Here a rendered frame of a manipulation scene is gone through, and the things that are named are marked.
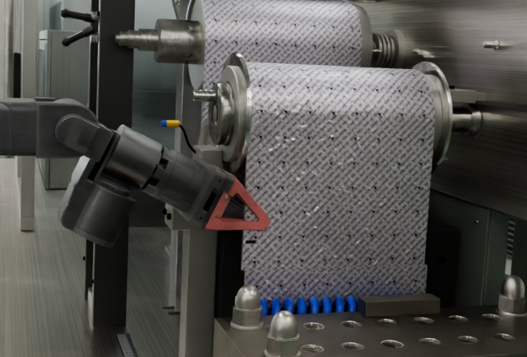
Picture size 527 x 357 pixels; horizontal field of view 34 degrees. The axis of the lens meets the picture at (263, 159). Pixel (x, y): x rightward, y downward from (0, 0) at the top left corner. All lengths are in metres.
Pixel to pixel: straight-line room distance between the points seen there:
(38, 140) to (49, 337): 0.47
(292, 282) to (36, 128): 0.35
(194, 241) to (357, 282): 0.21
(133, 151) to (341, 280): 0.30
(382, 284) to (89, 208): 0.37
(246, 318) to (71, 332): 0.45
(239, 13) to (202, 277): 0.38
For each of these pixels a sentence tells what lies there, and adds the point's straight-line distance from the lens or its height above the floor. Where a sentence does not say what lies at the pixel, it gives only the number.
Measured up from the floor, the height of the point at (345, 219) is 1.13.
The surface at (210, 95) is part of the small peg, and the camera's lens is 1.02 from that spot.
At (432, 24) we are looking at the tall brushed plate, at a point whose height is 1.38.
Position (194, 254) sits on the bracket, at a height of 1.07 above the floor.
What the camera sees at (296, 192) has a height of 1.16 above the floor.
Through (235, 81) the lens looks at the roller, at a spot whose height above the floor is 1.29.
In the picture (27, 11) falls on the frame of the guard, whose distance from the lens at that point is 1.96.
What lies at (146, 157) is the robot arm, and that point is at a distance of 0.93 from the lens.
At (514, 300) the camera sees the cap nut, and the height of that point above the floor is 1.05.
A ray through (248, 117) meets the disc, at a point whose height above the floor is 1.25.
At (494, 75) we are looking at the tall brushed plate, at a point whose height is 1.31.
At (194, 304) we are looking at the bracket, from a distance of 1.09.
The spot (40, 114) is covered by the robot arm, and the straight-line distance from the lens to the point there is 0.90.
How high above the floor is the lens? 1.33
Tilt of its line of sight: 7 degrees down
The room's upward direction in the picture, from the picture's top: 3 degrees clockwise
